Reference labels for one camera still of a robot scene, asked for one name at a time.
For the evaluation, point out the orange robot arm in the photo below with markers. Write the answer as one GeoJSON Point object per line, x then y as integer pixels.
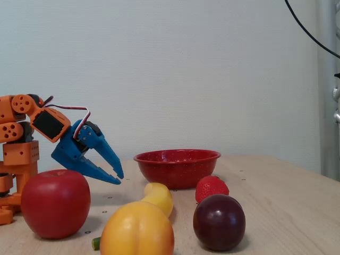
{"type": "Point", "coordinates": [47, 123]}

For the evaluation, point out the yellow orange peach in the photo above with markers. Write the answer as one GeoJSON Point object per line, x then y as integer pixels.
{"type": "Point", "coordinates": [136, 231]}

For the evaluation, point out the red apple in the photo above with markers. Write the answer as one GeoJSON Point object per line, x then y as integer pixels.
{"type": "Point", "coordinates": [55, 204]}

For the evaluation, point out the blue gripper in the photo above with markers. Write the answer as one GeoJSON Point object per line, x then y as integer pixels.
{"type": "Point", "coordinates": [69, 149]}

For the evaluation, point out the dark purple plum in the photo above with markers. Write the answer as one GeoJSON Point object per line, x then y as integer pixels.
{"type": "Point", "coordinates": [219, 223]}

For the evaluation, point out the grey metal pole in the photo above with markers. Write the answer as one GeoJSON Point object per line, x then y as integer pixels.
{"type": "Point", "coordinates": [328, 132]}

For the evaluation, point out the yellow banana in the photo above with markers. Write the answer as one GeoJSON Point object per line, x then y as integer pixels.
{"type": "Point", "coordinates": [159, 197]}

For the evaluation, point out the orange robot base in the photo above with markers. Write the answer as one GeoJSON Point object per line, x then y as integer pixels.
{"type": "Point", "coordinates": [20, 154]}

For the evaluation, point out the red strawberry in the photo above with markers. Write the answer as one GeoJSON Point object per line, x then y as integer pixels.
{"type": "Point", "coordinates": [211, 188]}

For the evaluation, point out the red speckled bowl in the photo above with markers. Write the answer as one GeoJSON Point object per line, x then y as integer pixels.
{"type": "Point", "coordinates": [176, 171]}

